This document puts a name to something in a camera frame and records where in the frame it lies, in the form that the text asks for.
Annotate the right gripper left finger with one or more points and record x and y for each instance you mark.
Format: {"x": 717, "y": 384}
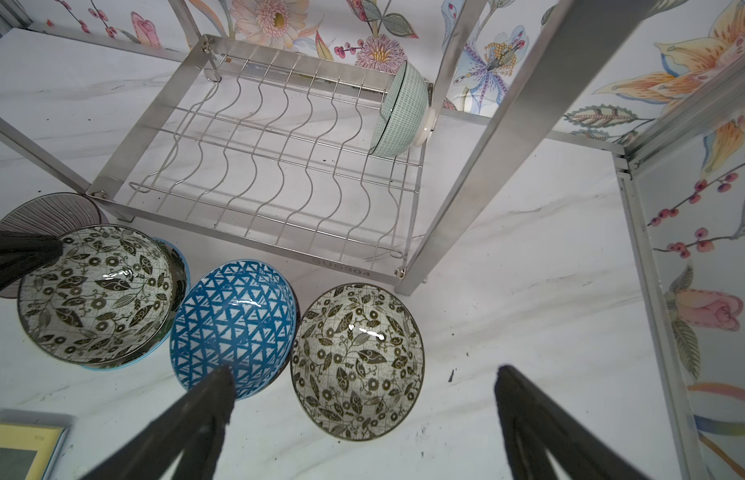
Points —
{"x": 188, "y": 437}

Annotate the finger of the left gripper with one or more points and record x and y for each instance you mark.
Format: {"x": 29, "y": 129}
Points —
{"x": 22, "y": 253}

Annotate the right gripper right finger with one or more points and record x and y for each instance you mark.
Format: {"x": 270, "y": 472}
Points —
{"x": 537, "y": 431}

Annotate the black white floral bowl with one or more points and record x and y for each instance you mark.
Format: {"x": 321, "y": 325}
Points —
{"x": 104, "y": 298}
{"x": 358, "y": 362}

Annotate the pale green ceramic bowl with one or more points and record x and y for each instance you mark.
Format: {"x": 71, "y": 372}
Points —
{"x": 406, "y": 118}

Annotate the steel two-tier dish rack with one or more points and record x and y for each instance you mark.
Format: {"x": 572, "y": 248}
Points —
{"x": 281, "y": 151}

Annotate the purple striped bowl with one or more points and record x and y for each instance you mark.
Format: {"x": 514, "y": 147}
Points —
{"x": 54, "y": 214}

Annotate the green leaf pattern bowl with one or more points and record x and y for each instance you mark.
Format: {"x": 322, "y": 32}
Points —
{"x": 182, "y": 277}

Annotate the blue patterned ceramic bowl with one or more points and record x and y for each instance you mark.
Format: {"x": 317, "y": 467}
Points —
{"x": 242, "y": 315}

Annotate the yellow blue calculator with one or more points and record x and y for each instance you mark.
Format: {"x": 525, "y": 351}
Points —
{"x": 29, "y": 451}

